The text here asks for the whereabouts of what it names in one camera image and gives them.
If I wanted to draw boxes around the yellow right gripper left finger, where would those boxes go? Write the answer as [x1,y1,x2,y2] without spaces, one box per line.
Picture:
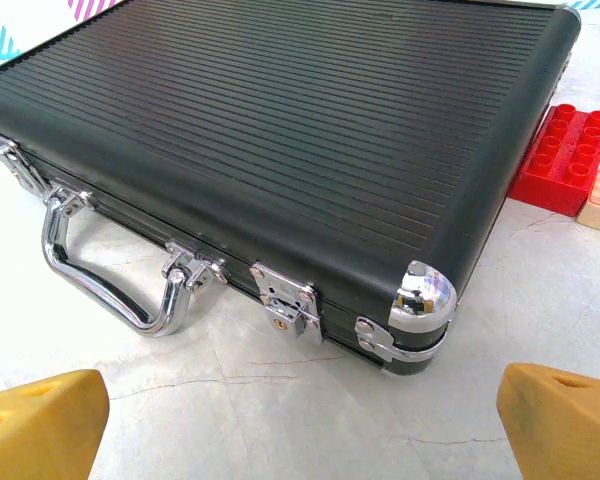
[0,368,111,480]

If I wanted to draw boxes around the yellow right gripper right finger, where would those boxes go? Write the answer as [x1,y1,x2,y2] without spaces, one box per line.
[496,362,600,480]

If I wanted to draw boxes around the red toy building brick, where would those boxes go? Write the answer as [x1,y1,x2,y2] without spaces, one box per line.
[508,103,600,218]

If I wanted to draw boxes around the black ribbed briefcase chrome fittings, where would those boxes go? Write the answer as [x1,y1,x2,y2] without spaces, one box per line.
[0,0,583,377]

